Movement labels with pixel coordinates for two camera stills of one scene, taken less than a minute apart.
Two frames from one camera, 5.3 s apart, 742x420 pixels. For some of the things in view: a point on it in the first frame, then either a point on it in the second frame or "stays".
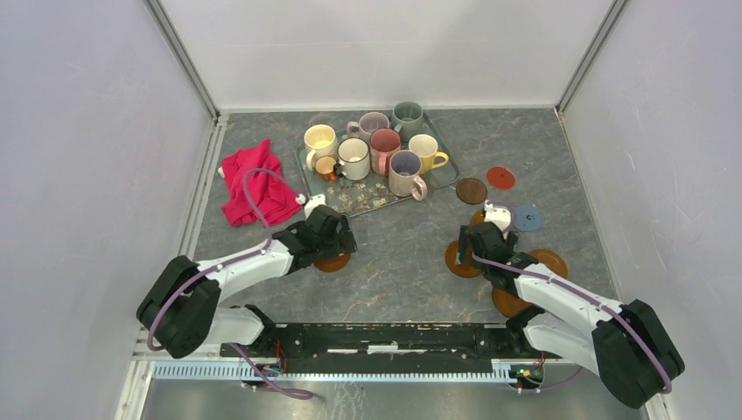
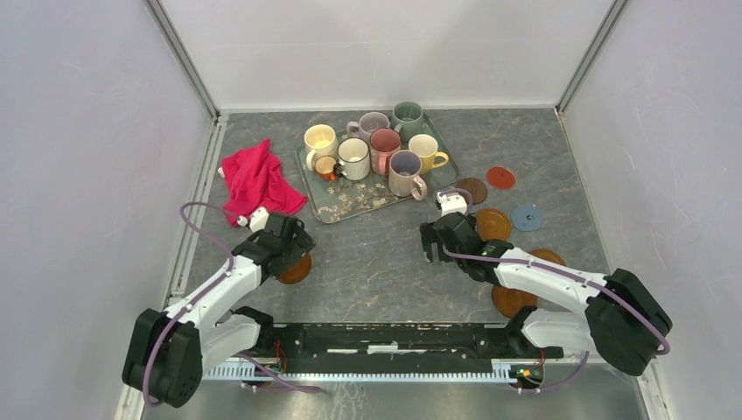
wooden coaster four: x=552 y=260 stays
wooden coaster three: x=332 y=263 to x=297 y=273
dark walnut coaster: x=472 y=191 stays
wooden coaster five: x=507 y=303 stays
